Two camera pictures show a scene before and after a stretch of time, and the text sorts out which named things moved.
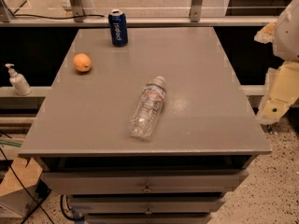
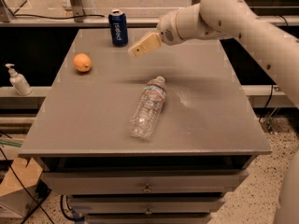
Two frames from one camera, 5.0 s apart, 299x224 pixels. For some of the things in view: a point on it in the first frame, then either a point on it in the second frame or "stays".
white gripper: x=289 y=35 to x=167 y=31
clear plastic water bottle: x=148 y=108 stays
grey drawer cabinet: x=199 y=151 stays
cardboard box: x=19 y=187 stays
